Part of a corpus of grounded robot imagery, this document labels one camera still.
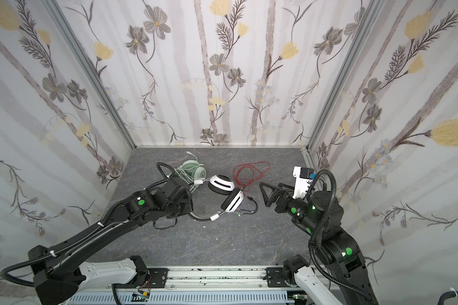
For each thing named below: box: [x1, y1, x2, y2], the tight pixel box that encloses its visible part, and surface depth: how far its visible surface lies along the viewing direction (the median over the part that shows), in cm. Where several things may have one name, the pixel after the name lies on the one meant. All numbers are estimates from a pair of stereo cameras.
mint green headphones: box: [174, 159, 207, 192], surface depth 102 cm
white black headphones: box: [187, 174, 259, 222], surface depth 67 cm
